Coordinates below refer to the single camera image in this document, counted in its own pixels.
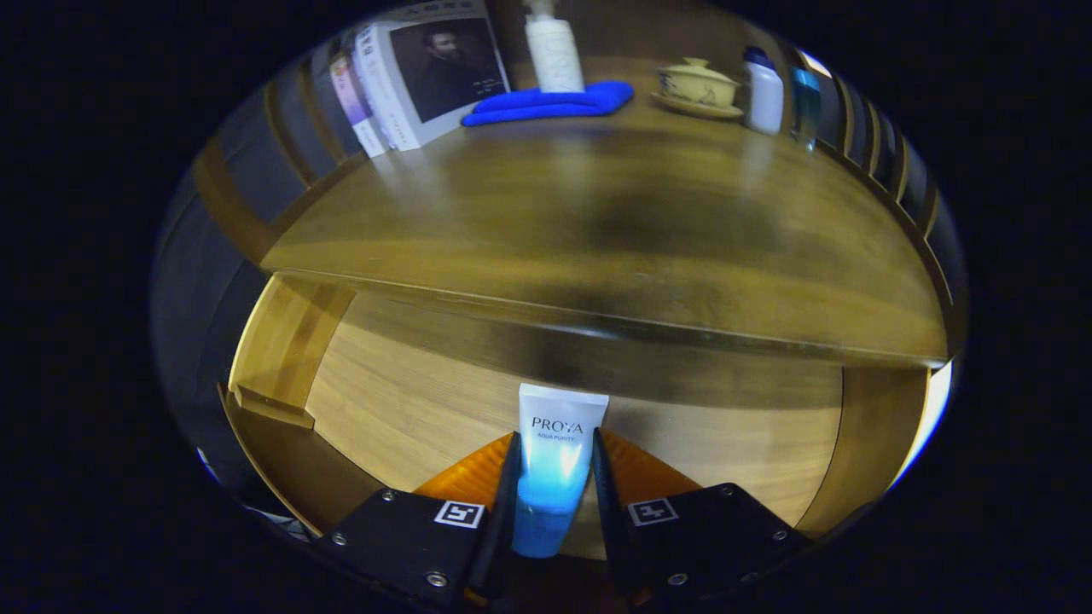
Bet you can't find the white and blue tube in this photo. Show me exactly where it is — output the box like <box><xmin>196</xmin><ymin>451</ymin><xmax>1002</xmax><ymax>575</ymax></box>
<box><xmin>510</xmin><ymin>383</ymin><xmax>610</xmax><ymax>559</ymax></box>

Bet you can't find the white pump bottle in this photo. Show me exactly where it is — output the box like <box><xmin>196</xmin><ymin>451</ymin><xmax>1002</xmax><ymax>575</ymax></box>
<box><xmin>522</xmin><ymin>0</ymin><xmax>586</xmax><ymax>94</ymax></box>

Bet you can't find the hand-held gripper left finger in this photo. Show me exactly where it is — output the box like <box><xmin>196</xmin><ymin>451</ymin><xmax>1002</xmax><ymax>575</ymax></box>
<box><xmin>320</xmin><ymin>431</ymin><xmax>523</xmax><ymax>611</ymax></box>

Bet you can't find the white bottle with blue cap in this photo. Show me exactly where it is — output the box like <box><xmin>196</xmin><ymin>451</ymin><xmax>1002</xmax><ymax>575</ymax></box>
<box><xmin>742</xmin><ymin>45</ymin><xmax>785</xmax><ymax>136</ymax></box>

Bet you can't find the wooden countertop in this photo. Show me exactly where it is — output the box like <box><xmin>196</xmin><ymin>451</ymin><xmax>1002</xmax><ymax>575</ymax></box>
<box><xmin>260</xmin><ymin>81</ymin><xmax>950</xmax><ymax>368</ymax></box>

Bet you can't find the white book with portrait cover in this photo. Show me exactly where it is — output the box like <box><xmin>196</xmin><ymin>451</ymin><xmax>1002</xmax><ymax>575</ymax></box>
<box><xmin>354</xmin><ymin>13</ymin><xmax>513</xmax><ymax>153</ymax></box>

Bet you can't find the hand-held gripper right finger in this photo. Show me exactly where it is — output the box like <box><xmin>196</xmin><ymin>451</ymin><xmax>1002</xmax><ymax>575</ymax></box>
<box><xmin>591</xmin><ymin>428</ymin><xmax>813</xmax><ymax>608</ymax></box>

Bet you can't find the teal bottle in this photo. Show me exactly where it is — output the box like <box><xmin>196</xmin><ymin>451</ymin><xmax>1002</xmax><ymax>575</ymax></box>
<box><xmin>789</xmin><ymin>64</ymin><xmax>822</xmax><ymax>153</ymax></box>

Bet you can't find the purple book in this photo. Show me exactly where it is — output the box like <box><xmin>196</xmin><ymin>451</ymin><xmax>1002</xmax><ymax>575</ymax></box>
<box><xmin>327</xmin><ymin>51</ymin><xmax>386</xmax><ymax>159</ymax></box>

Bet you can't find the yellow lidded teacup with saucer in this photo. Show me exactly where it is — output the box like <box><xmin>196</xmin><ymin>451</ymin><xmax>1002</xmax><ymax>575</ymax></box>
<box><xmin>650</xmin><ymin>57</ymin><xmax>745</xmax><ymax>120</ymax></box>

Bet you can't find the folded blue cloth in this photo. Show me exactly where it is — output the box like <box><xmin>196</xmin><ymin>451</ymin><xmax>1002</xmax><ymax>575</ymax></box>
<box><xmin>461</xmin><ymin>80</ymin><xmax>636</xmax><ymax>129</ymax></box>

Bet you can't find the brown wooden drawer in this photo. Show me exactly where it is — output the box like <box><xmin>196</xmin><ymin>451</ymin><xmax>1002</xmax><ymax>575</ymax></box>
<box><xmin>218</xmin><ymin>273</ymin><xmax>952</xmax><ymax>564</ymax></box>

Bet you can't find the thin white book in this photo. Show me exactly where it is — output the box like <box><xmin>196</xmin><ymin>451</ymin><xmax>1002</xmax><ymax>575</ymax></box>
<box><xmin>350</xmin><ymin>30</ymin><xmax>400</xmax><ymax>154</ymax></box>

